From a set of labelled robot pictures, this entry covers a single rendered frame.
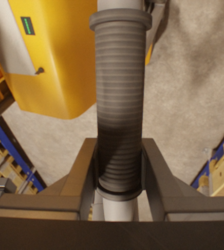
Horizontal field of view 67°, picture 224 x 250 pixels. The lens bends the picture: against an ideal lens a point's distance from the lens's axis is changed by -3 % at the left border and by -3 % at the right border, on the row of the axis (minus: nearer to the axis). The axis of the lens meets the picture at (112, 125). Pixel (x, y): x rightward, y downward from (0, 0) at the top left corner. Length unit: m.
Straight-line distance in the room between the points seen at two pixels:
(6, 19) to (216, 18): 1.23
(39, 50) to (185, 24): 1.05
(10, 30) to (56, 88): 0.27
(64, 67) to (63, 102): 0.17
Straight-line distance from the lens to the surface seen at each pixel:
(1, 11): 0.77
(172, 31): 1.48
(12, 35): 0.78
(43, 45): 0.72
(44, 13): 0.68
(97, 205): 0.19
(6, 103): 1.00
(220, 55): 1.57
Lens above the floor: 1.42
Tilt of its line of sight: 41 degrees down
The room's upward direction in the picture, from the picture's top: 157 degrees counter-clockwise
